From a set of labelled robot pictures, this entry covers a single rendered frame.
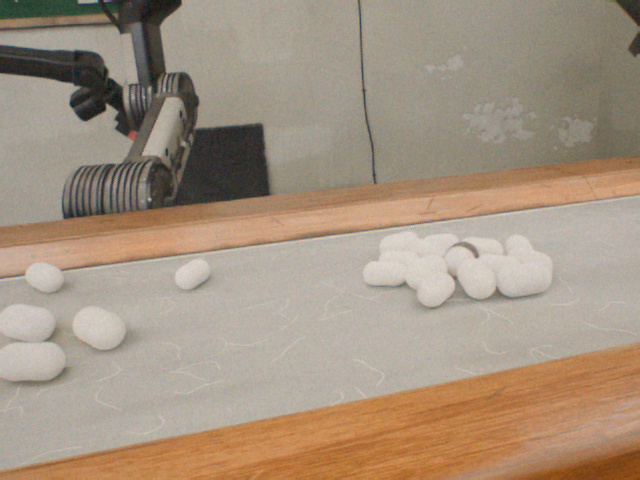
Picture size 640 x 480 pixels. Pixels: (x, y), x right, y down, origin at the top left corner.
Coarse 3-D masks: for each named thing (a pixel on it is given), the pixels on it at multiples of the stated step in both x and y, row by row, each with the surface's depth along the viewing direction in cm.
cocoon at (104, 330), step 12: (84, 312) 30; (96, 312) 30; (108, 312) 30; (72, 324) 31; (84, 324) 30; (96, 324) 29; (108, 324) 29; (120, 324) 30; (84, 336) 30; (96, 336) 29; (108, 336) 29; (120, 336) 30; (108, 348) 30
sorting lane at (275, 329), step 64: (192, 256) 47; (256, 256) 46; (320, 256) 44; (576, 256) 40; (64, 320) 35; (128, 320) 34; (192, 320) 33; (256, 320) 33; (320, 320) 32; (384, 320) 31; (448, 320) 31; (512, 320) 30; (576, 320) 30; (0, 384) 27; (64, 384) 27; (128, 384) 26; (192, 384) 26; (256, 384) 25; (320, 384) 25; (384, 384) 25; (0, 448) 22; (64, 448) 22
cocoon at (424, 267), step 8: (424, 256) 36; (432, 256) 36; (440, 256) 36; (416, 264) 35; (424, 264) 35; (432, 264) 35; (440, 264) 36; (408, 272) 35; (416, 272) 35; (424, 272) 34; (432, 272) 35; (408, 280) 35; (416, 280) 35; (416, 288) 35
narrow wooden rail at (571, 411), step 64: (448, 384) 20; (512, 384) 20; (576, 384) 19; (128, 448) 17; (192, 448) 17; (256, 448) 17; (320, 448) 17; (384, 448) 17; (448, 448) 16; (512, 448) 16; (576, 448) 16
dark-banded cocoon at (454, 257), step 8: (456, 248) 37; (464, 248) 37; (448, 256) 37; (456, 256) 36; (464, 256) 36; (472, 256) 37; (448, 264) 37; (456, 264) 36; (448, 272) 37; (456, 272) 36
